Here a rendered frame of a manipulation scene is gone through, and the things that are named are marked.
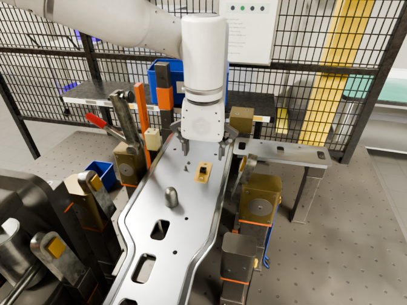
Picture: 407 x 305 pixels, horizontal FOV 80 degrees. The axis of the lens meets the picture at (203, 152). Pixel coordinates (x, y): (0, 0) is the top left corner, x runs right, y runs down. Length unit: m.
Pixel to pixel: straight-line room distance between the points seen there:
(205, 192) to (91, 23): 0.42
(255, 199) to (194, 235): 0.17
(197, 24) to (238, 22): 0.59
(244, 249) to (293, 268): 0.37
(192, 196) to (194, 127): 0.17
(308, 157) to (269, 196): 0.25
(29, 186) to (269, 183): 0.47
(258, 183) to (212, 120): 0.18
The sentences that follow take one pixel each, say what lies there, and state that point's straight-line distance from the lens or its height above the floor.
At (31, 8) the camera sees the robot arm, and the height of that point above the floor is 1.40.
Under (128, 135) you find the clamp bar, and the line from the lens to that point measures 0.66.
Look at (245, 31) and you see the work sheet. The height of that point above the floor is 1.27.
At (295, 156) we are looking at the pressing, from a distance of 0.79.
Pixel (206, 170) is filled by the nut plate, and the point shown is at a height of 1.01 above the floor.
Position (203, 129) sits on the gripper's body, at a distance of 0.57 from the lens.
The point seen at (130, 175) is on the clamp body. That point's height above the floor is 0.97.
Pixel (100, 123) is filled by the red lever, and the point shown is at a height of 1.13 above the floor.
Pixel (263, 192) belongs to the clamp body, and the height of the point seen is 1.04.
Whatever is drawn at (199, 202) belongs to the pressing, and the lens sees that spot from 0.60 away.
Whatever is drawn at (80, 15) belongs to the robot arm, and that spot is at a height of 1.39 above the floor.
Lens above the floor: 1.44
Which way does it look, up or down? 36 degrees down
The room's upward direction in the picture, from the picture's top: straight up
